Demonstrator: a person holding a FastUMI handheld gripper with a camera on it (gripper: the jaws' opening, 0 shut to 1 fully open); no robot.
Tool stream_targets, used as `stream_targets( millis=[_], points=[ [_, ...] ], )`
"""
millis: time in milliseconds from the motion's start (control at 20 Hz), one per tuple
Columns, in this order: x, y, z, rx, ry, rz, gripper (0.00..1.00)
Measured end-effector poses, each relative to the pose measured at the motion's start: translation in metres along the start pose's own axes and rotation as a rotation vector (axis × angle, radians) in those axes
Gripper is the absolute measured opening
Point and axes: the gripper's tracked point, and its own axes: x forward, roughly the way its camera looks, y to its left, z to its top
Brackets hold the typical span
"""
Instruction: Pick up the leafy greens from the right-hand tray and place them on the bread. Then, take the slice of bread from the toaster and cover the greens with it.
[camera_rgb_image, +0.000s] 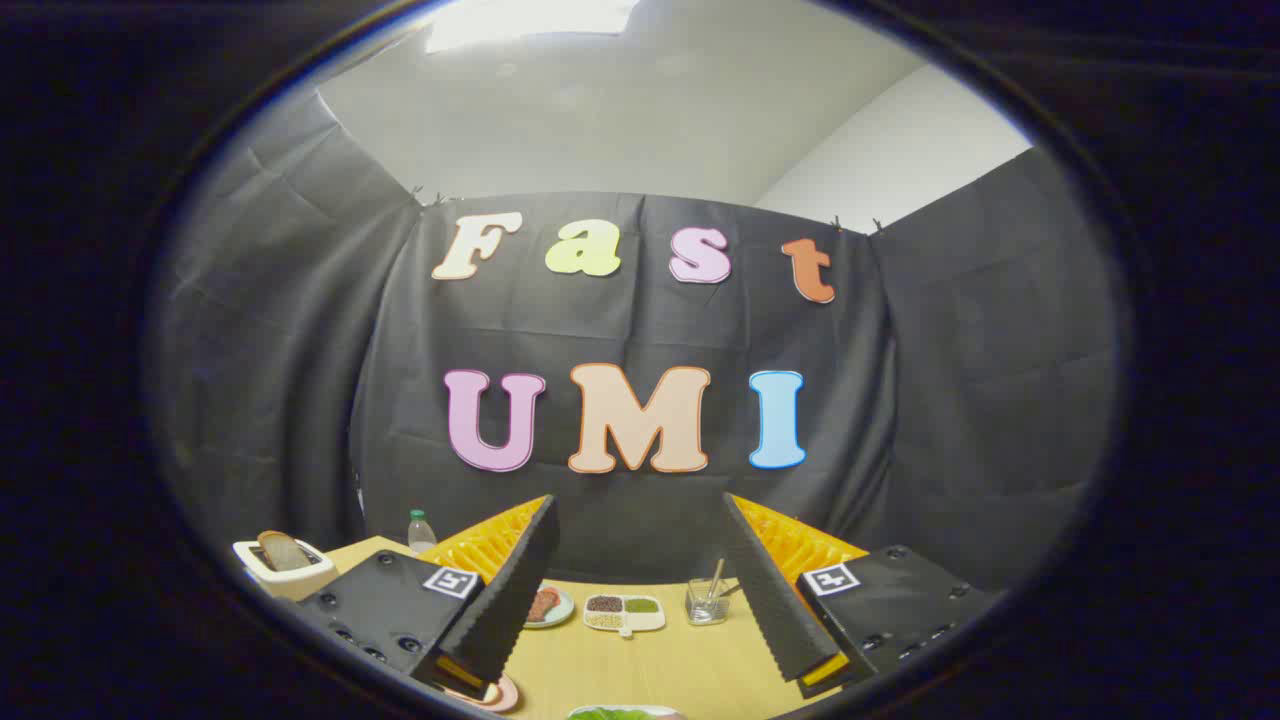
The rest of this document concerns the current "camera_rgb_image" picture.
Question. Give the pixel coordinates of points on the clear water bottle green cap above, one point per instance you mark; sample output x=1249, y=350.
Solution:
x=422, y=535

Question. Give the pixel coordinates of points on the brown meat piece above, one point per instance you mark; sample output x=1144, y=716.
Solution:
x=543, y=604

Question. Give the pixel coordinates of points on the white toaster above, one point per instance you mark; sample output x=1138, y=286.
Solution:
x=300, y=580

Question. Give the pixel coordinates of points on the pink round plate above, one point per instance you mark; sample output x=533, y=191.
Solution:
x=502, y=695

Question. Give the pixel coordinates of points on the clear utensil holder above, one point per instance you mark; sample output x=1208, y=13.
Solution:
x=706, y=605

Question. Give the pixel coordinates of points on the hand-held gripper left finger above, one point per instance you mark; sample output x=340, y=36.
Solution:
x=505, y=600

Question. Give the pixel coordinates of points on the brown crust bread slice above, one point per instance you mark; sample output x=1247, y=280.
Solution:
x=284, y=550

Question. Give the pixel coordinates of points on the light blue oval plate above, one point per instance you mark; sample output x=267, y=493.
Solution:
x=562, y=612

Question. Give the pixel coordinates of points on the green lettuce leaf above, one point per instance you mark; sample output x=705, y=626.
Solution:
x=610, y=714

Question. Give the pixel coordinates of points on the white plate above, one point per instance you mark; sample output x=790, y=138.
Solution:
x=660, y=712

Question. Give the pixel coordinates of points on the white divided condiment dish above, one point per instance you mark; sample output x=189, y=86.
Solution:
x=624, y=612

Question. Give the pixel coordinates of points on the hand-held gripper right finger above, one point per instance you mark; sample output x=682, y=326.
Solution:
x=775, y=600

